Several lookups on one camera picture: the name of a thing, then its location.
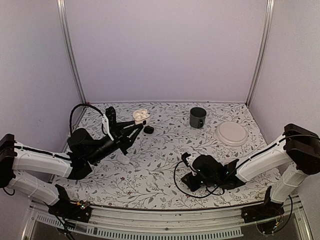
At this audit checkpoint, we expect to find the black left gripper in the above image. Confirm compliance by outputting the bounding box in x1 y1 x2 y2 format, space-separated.
85 120 143 165

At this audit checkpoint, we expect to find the white earbud case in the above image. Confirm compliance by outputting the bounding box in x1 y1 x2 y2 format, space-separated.
132 108 151 125
116 155 130 165

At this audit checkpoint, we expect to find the black earbud charging case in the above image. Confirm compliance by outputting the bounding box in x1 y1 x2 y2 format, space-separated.
143 125 155 134

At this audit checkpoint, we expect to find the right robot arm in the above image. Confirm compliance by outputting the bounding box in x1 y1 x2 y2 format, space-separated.
181 123 320 218

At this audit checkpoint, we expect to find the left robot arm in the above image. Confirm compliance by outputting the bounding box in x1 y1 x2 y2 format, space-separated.
0 121 144 217

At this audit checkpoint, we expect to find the floral patterned table mat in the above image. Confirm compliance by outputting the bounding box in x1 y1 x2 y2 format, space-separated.
53 102 280 210

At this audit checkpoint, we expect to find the dark grey mug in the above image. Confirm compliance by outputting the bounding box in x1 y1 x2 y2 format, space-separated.
189 107 207 129

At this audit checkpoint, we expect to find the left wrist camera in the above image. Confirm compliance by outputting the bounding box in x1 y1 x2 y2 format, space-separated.
102 106 116 141

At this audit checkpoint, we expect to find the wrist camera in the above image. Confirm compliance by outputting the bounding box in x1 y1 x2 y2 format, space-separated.
181 152 194 172
102 106 116 141

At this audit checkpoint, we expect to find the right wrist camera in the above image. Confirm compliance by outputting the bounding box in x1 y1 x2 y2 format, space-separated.
181 152 194 172

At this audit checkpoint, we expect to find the front aluminium rail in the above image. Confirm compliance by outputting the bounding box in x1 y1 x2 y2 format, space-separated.
20 187 316 240

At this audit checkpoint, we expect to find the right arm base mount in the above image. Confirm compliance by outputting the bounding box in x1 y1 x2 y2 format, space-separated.
241 186 285 223

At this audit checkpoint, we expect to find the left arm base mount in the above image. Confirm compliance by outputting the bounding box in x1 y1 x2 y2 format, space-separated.
48 184 92 223

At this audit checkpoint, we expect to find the right aluminium frame post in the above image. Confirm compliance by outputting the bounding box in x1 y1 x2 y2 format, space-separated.
245 0 275 109

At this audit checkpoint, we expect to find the aluminium frame post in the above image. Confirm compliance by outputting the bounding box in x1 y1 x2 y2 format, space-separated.
245 0 275 109
56 0 87 107

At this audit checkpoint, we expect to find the left aluminium frame post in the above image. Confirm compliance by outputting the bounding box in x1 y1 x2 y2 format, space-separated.
56 0 87 107

